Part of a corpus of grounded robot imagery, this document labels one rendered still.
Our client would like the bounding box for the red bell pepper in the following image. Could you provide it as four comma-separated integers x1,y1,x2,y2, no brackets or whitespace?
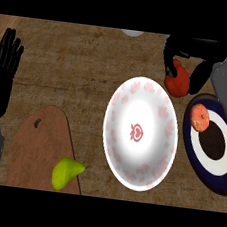
162,57,194,99

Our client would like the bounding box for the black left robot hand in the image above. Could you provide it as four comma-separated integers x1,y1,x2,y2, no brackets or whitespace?
0,26,27,125

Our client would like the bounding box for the green pear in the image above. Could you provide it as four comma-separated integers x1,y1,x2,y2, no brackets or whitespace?
49,155,89,194

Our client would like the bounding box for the brown wooden cutting board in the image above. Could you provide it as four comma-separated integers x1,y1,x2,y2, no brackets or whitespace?
3,100,93,196

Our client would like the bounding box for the white round object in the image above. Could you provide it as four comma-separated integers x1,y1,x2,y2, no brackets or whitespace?
120,28,146,40

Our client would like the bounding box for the white bowl with pink print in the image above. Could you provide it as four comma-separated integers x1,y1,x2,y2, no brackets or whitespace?
96,72,186,196

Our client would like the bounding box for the orange persimmon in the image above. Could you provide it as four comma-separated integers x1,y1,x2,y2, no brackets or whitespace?
188,102,212,134

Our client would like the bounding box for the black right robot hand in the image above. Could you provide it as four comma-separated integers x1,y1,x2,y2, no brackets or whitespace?
158,33,227,100

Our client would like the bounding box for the navy and white plate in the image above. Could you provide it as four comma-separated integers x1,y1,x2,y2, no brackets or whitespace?
175,90,227,197

